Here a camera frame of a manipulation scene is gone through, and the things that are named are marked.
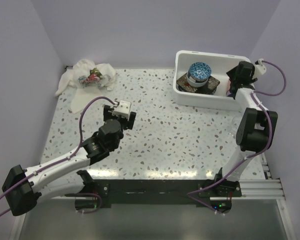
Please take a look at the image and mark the purple plastic cup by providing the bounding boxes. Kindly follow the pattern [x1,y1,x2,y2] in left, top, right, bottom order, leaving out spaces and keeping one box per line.
[226,92,235,99]

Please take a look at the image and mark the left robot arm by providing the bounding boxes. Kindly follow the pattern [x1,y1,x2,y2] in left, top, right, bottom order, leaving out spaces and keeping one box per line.
[2,100,136,216]

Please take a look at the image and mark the blue patterned small bowl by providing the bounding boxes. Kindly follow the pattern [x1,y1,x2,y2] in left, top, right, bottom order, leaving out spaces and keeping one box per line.
[187,62,212,82]

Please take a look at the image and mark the aluminium frame rail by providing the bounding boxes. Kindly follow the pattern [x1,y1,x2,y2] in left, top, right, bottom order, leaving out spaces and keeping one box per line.
[239,162,287,201]

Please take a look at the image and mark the orange plastic cup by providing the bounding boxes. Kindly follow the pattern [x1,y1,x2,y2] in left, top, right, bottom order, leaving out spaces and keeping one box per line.
[226,79,232,95]

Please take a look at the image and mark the white plastic bin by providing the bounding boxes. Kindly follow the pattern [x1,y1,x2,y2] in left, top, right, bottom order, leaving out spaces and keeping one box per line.
[172,50,250,112]

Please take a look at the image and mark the white floral cloth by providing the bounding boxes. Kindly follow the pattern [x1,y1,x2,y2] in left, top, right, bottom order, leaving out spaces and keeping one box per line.
[55,59,117,114]

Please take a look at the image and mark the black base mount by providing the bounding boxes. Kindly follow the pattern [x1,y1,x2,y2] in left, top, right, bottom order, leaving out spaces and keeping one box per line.
[75,179,242,214]

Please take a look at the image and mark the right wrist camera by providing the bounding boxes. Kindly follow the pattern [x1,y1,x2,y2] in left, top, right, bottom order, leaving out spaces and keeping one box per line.
[253,58,267,78]

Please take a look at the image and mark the clear glass cup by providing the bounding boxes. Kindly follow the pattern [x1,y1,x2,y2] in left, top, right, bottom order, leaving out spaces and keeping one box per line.
[227,116,241,138]

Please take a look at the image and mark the cream bowl blue pattern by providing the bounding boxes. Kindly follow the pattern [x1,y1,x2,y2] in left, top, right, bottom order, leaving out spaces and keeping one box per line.
[186,71,211,88]

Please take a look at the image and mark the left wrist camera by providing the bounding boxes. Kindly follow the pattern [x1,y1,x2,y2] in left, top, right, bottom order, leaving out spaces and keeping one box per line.
[112,100,132,119]

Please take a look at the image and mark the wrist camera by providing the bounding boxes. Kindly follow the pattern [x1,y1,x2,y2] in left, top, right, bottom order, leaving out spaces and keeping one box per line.
[253,58,267,78]
[112,100,132,119]

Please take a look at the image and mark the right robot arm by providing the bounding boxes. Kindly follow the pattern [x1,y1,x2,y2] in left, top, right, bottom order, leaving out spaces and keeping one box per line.
[212,58,278,197]

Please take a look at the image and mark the black floral square plate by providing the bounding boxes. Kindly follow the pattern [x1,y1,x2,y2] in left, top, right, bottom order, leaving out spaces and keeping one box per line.
[176,74,220,95]

